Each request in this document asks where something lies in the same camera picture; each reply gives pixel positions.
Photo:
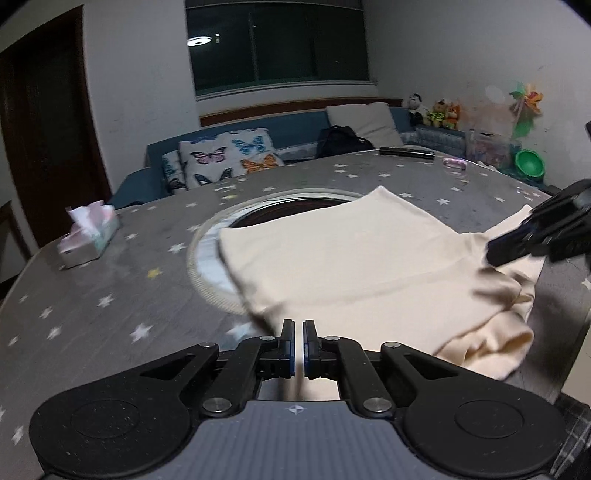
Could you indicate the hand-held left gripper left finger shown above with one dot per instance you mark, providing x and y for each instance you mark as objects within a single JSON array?
[{"x": 292, "y": 355}]

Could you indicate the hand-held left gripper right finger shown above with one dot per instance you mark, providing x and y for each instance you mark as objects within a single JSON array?
[{"x": 306, "y": 355}]

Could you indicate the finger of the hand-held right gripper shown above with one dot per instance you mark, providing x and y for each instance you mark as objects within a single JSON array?
[{"x": 517, "y": 240}]

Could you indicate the cream garment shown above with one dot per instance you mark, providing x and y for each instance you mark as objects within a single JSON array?
[{"x": 346, "y": 258}]

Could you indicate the green plastic bowl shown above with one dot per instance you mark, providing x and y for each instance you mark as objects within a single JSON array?
[{"x": 530, "y": 164}]

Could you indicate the clear plastic storage box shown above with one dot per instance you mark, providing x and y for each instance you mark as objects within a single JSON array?
[{"x": 489, "y": 147}]

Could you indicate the small pink object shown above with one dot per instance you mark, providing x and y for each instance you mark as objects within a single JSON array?
[{"x": 455, "y": 163}]

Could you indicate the round glass turntable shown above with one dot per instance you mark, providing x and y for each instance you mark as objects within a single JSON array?
[{"x": 205, "y": 265}]

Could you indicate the colourful pinwheel toy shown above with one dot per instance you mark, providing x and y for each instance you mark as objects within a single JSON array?
[{"x": 524, "y": 106}]

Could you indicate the orange plush toy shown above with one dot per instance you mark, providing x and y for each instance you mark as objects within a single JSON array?
[{"x": 454, "y": 115}]

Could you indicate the flat black case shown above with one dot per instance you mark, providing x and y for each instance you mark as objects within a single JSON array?
[{"x": 406, "y": 152}]

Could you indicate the yellow green plush toy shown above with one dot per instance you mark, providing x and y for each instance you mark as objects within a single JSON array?
[{"x": 438, "y": 115}]

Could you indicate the panda plush toy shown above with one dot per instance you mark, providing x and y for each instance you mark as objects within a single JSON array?
[{"x": 418, "y": 108}]

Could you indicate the grey star-patterned tablecloth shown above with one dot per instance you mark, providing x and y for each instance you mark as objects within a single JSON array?
[{"x": 115, "y": 295}]

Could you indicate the beige cushion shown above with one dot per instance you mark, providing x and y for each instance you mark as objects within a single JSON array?
[{"x": 360, "y": 122}]

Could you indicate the black backpack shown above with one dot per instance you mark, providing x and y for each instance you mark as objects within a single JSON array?
[{"x": 339, "y": 141}]

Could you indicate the person's plaid clothing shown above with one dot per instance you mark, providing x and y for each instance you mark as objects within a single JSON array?
[{"x": 575, "y": 438}]

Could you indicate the large butterfly print pillow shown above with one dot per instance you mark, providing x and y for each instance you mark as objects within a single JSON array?
[{"x": 221, "y": 157}]

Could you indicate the small butterfly print pillow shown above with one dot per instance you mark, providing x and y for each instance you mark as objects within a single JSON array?
[{"x": 171, "y": 170}]

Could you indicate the blue sofa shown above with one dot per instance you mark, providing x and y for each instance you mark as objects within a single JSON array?
[{"x": 295, "y": 127}]

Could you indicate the tissue box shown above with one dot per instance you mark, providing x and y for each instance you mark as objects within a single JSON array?
[{"x": 87, "y": 235}]

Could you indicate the dark window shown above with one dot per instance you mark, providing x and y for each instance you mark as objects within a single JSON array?
[{"x": 277, "y": 41}]

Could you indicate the dark wooden door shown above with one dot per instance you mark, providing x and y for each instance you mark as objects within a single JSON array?
[{"x": 41, "y": 124}]

